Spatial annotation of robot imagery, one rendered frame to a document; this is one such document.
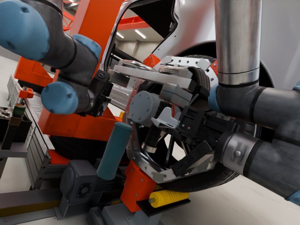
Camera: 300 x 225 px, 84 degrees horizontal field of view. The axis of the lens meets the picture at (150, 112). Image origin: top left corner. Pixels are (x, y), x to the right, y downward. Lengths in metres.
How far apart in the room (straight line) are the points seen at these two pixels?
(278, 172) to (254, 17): 0.24
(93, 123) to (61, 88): 0.70
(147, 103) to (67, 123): 0.56
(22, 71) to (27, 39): 2.57
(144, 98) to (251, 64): 0.39
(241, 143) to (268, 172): 0.06
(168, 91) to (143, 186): 0.46
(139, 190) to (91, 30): 0.83
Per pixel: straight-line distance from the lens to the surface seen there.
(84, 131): 1.09
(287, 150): 0.33
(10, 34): 0.33
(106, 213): 1.11
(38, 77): 2.92
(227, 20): 0.34
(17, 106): 0.90
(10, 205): 1.20
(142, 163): 0.80
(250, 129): 0.68
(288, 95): 0.35
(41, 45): 0.33
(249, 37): 0.34
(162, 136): 0.86
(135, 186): 0.82
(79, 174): 0.98
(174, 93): 0.45
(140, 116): 0.63
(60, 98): 0.42
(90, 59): 0.43
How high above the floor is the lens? 0.88
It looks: 3 degrees down
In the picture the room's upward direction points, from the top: 21 degrees clockwise
